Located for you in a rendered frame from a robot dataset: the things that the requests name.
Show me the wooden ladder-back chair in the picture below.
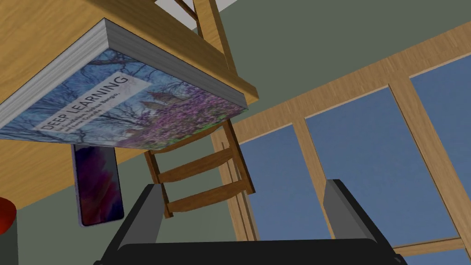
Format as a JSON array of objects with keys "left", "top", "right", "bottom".
[{"left": 143, "top": 0, "right": 257, "bottom": 219}]

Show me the thick book with tree cover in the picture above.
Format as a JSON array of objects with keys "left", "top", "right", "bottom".
[{"left": 0, "top": 17, "right": 249, "bottom": 151}]

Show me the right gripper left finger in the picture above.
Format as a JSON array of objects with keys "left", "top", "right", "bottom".
[{"left": 106, "top": 183, "right": 165, "bottom": 254}]

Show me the red and grey cylinder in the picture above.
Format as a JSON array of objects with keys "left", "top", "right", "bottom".
[{"left": 0, "top": 196, "right": 19, "bottom": 265}]

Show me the smartphone with purple screen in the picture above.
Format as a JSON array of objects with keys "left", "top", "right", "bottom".
[{"left": 70, "top": 143, "right": 125, "bottom": 227}]

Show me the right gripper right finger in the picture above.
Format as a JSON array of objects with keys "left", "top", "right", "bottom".
[{"left": 322, "top": 179, "right": 394, "bottom": 254}]

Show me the wooden table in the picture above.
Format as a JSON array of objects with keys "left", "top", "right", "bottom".
[{"left": 0, "top": 0, "right": 259, "bottom": 211}]

